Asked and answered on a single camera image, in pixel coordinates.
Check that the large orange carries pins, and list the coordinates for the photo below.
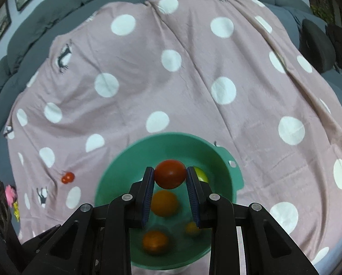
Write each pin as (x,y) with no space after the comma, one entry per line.
(163,203)

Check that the pink dotted blanket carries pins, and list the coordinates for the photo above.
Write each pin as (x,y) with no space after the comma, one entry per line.
(188,91)

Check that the green mango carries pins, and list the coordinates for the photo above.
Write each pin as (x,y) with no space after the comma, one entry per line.
(202,175)

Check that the red tomato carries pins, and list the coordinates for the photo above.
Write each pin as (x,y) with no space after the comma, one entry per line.
(170,174)
(71,176)
(64,180)

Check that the small yellow fruit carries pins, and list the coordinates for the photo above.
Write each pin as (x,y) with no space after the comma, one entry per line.
(191,229)

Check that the small orange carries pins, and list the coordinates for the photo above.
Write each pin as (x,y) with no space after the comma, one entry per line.
(155,242)

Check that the yellow patterned cloth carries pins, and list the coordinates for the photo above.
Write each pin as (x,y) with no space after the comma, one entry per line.
(321,8)

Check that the black cushion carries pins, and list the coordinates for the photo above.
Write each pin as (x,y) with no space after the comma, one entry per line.
(317,45)

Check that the green plastic bowl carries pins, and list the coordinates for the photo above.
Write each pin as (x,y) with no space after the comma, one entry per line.
(122,172)

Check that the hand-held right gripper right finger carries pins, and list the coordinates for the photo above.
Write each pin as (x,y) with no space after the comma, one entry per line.
(193,197)

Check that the yellow foil wrapper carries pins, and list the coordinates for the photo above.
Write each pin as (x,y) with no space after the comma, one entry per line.
(16,212)

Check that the pink plush toy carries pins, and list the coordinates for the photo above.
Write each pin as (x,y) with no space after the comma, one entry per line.
(10,194)

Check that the grey sofa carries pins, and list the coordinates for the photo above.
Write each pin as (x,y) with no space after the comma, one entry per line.
(45,14)

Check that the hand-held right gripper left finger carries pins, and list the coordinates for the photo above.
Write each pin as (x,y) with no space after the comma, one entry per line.
(148,197)

